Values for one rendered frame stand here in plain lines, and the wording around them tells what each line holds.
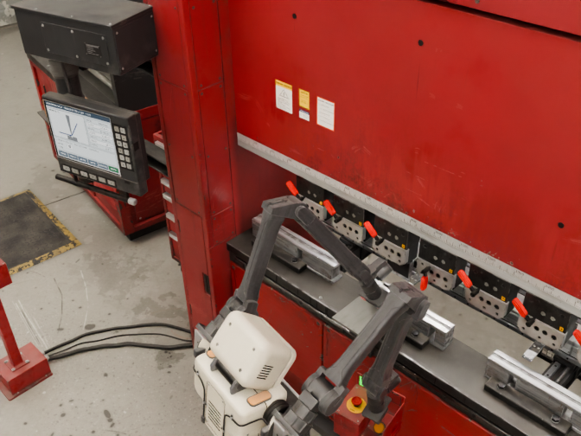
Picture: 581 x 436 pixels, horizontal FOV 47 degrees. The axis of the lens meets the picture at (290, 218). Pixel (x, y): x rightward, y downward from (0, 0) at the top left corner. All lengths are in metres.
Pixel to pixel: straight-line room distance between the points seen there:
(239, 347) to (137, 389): 1.80
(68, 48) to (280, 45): 0.80
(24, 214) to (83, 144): 2.31
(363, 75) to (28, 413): 2.45
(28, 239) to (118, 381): 1.51
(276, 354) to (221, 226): 1.22
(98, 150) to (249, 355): 1.25
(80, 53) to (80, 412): 1.85
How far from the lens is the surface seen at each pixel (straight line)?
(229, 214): 3.03
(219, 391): 2.01
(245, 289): 2.16
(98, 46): 2.60
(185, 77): 2.64
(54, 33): 2.74
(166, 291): 4.21
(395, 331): 2.07
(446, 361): 2.60
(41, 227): 4.97
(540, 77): 1.91
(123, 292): 4.27
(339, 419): 2.54
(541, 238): 2.10
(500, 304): 2.31
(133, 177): 2.77
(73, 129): 2.88
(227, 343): 1.98
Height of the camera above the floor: 2.76
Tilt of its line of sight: 36 degrees down
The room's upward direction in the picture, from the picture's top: 1 degrees counter-clockwise
